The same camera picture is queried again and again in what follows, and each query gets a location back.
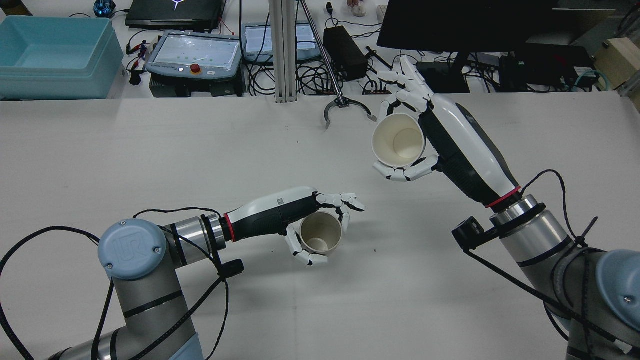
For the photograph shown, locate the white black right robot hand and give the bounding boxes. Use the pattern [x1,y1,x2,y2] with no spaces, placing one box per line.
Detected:
[372,55,522,208]

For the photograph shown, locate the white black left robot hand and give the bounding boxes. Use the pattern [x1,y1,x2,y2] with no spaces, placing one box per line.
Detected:
[224,186,366,266]

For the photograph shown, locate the tan paper cup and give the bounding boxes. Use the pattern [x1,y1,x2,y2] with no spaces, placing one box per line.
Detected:
[299,212,343,255]

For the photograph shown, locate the white paper cup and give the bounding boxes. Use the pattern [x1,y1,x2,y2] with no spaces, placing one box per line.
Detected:
[371,113,427,168]

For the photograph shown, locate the black hub with orange ports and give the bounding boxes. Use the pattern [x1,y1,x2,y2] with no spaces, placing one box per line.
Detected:
[362,80,394,96]

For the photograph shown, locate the black monitor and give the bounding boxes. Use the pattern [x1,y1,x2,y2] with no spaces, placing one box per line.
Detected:
[376,0,560,94]

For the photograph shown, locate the black flat desk device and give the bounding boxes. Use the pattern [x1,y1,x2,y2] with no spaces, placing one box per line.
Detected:
[500,44,594,88]

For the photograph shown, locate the black claw grabber tool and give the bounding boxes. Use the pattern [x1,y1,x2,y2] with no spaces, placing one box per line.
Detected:
[299,0,377,130]

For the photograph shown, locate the black box under pendant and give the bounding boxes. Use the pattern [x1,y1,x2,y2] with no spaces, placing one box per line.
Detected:
[149,75,246,99]

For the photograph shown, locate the black power adapter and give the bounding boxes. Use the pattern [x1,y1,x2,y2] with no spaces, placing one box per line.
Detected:
[323,26,370,81]

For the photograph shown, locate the grey teach pendant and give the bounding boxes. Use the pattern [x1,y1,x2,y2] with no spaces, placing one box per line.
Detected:
[145,30,244,81]
[242,22,322,64]

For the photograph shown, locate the light wooden box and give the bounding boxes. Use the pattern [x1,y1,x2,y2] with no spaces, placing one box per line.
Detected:
[594,37,640,92]

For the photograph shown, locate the red alligator clip leads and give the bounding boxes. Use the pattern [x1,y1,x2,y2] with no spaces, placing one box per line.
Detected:
[126,40,152,63]

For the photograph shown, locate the black laptop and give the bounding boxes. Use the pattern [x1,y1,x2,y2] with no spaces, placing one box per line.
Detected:
[125,0,227,32]

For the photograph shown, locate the teal plastic box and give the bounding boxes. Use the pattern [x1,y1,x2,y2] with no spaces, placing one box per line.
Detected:
[0,15,125,101]

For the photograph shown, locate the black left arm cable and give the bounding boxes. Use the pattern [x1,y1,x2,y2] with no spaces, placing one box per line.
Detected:
[0,206,245,360]

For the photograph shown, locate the black cable tangle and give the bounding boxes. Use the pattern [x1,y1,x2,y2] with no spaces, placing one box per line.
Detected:
[245,50,351,97]

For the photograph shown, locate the aluminium extrusion post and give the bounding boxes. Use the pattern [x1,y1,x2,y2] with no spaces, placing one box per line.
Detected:
[269,0,299,104]

